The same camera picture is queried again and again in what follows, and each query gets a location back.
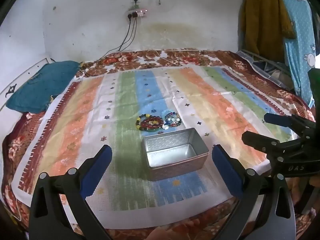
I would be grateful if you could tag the wall socket with plug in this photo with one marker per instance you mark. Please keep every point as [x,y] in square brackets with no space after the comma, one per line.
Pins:
[135,0]

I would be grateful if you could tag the white headboard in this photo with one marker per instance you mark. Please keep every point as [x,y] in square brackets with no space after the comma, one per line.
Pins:
[15,80]

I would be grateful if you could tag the white power strip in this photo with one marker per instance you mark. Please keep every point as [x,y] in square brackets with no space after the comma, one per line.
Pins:
[141,13]

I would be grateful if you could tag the blue dotted cloth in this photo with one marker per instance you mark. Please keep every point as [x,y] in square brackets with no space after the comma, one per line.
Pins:
[300,42]

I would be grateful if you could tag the teal pillow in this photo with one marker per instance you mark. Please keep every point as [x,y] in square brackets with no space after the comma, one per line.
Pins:
[42,85]

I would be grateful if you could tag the silver metal tin box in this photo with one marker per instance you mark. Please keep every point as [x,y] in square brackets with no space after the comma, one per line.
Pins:
[172,155]

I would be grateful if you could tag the brown floral blanket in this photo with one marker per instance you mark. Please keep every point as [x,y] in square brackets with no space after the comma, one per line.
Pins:
[15,150]

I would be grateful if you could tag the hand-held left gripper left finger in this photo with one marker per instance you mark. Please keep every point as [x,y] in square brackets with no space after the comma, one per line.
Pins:
[97,172]

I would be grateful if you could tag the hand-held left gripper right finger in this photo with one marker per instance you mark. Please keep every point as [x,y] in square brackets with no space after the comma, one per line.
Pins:
[227,172]

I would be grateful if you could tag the striped pastel cloth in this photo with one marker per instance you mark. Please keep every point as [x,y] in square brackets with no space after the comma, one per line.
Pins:
[82,130]

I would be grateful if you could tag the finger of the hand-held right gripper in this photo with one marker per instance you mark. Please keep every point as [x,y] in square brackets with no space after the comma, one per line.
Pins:
[277,120]
[260,141]

